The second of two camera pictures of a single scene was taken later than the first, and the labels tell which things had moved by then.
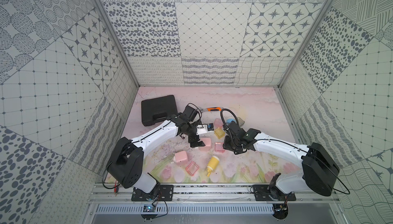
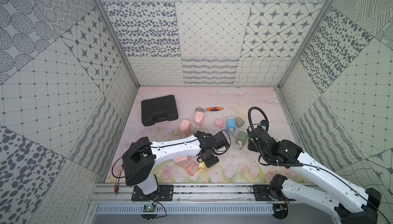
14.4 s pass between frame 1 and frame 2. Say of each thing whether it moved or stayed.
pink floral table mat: stayed
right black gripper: moved
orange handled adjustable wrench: stayed
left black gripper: moved
